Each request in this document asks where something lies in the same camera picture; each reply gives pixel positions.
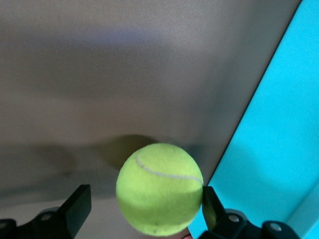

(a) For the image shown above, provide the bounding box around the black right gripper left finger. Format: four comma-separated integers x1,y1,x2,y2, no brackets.
0,184,92,239

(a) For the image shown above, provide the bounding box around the blue plastic bin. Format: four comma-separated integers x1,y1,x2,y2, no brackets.
186,0,319,239

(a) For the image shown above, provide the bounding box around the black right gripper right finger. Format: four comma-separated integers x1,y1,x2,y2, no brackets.
200,185,303,239

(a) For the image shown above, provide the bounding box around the yellow tennis ball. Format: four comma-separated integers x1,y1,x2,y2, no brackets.
115,142,205,237

